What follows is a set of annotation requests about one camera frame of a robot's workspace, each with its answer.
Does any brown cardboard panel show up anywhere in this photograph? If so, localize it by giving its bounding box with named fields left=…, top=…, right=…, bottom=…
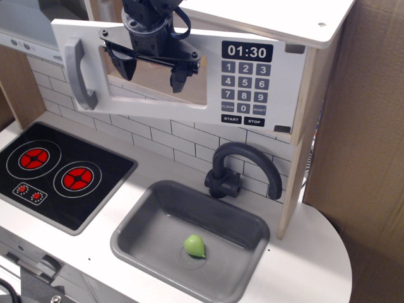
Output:
left=302, top=0, right=404, bottom=253

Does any grey toy sink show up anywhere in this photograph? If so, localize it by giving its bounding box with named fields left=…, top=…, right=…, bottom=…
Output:
left=110, top=181, right=270, bottom=302

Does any green toy pear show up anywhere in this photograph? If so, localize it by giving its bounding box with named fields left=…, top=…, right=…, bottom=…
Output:
left=184, top=234, right=206, bottom=258

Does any grey oven knob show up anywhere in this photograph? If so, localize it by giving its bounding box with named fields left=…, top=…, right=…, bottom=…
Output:
left=36, top=254, right=62, bottom=278

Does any dark grey toy faucet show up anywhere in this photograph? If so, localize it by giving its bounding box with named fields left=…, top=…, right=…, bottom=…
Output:
left=205, top=142, right=283, bottom=200

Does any black toy stovetop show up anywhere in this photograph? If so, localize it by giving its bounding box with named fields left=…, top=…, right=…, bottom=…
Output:
left=1, top=122, right=138, bottom=235

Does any grey microwave door handle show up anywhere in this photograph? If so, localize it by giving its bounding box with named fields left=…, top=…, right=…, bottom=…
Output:
left=64, top=38, right=98, bottom=110

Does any grey range hood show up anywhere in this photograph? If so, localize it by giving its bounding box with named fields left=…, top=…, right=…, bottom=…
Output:
left=0, top=0, right=95, bottom=66

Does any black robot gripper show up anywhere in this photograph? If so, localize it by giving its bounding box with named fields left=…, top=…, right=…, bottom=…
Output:
left=98, top=26, right=201, bottom=93

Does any black cable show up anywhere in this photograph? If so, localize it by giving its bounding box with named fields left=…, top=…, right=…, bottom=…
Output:
left=0, top=277, right=20, bottom=303

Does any white toy microwave door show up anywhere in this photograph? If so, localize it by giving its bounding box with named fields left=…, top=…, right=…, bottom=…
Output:
left=51, top=19, right=307, bottom=133

